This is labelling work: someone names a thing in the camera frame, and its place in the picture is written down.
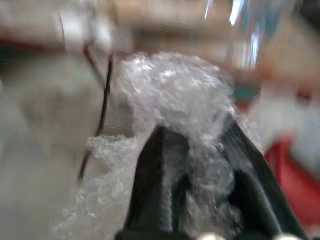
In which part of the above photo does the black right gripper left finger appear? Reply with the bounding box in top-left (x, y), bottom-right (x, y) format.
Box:
top-left (124, 124), bottom-right (193, 235)

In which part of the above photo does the marble top folding table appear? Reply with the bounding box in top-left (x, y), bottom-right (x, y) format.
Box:
top-left (0, 0), bottom-right (320, 181)

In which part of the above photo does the clear plastic water bottle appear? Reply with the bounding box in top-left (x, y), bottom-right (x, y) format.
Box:
top-left (204, 0), bottom-right (288, 73)

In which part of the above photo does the clear bubble wrap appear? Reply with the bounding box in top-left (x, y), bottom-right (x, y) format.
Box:
top-left (48, 51), bottom-right (265, 240)

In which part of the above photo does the red plastic stool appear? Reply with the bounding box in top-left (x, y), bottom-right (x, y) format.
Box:
top-left (264, 141), bottom-right (320, 227)

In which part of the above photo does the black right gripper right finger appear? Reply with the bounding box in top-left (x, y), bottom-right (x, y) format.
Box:
top-left (219, 119), bottom-right (310, 240)

